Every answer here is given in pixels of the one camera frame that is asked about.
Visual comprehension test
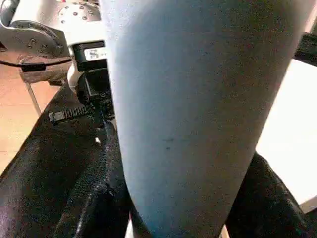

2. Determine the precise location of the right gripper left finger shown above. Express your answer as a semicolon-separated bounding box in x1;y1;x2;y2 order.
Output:
53;134;135;238

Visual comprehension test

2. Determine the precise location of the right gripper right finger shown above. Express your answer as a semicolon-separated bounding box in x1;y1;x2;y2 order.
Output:
223;151;311;238

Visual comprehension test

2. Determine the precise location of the black left camera cable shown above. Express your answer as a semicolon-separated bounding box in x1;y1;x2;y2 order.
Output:
0;59;47;73

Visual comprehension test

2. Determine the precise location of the white plastic table top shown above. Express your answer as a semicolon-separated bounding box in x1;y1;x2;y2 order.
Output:
254;58;317;214

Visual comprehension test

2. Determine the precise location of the black mat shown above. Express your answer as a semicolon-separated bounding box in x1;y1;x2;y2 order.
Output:
0;31;317;238

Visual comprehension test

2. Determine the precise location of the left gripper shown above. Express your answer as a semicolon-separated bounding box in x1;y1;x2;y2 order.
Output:
48;40;116;130

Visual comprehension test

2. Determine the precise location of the white plastic table leg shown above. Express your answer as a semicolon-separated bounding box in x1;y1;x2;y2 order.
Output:
98;0;313;238

